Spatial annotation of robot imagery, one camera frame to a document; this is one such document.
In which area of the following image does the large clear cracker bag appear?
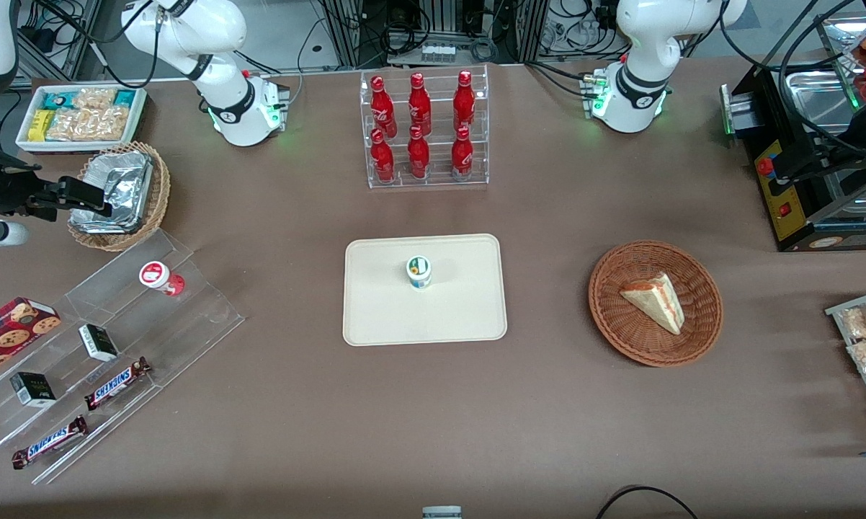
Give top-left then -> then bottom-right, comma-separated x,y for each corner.
46,107 -> 130,142

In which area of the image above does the Snickers chocolate bar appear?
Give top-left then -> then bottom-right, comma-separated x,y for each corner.
12,415 -> 89,470
84,357 -> 153,412

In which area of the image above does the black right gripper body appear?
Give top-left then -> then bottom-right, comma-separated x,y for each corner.
0,167 -> 63,221

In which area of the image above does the small black box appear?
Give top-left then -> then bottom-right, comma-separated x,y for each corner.
9,371 -> 57,409
79,324 -> 120,363

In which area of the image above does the wrapped triangle sandwich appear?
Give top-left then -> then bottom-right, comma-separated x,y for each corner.
620,272 -> 685,336

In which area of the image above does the white rectangular snack bin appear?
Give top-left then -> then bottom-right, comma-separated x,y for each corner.
16,84 -> 149,154

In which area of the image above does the red gum bottle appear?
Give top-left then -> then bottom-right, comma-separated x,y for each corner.
139,261 -> 186,297

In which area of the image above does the red cookie box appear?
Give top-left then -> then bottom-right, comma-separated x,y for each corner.
0,297 -> 62,383

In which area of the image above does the black cable loop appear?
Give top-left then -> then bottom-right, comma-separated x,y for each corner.
595,486 -> 700,519

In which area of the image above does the red cola bottle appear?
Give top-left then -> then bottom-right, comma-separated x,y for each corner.
409,72 -> 432,136
451,126 -> 474,181
370,75 -> 398,138
370,128 -> 396,183
453,70 -> 476,130
407,125 -> 430,179

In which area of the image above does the small clear cracker bag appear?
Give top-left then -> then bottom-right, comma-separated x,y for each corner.
73,88 -> 117,110

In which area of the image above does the clear acrylic stepped shelf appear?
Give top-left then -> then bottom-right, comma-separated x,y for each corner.
0,229 -> 245,485

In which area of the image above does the clear acrylic bottle rack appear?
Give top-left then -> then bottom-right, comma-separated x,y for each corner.
360,63 -> 490,190

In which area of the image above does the black machine with yellow panel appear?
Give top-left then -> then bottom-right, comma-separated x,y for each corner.
720,14 -> 866,253

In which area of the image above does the green-lid yogurt cup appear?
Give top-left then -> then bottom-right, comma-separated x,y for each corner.
406,256 -> 433,290

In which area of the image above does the silver foil container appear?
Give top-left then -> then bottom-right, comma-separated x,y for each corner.
69,150 -> 154,234

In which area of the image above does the round brown wicker basket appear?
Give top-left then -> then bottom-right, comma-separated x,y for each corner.
589,240 -> 723,368

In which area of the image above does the aluminium frame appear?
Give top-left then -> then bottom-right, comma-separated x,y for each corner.
318,0 -> 549,69
12,0 -> 106,84

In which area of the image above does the tray of packaged crackers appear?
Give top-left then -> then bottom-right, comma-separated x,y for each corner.
826,287 -> 866,440

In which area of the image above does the beige plastic tray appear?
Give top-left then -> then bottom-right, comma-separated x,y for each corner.
342,234 -> 508,347

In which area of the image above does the light wicker basket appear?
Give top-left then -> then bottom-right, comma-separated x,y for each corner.
68,141 -> 171,252

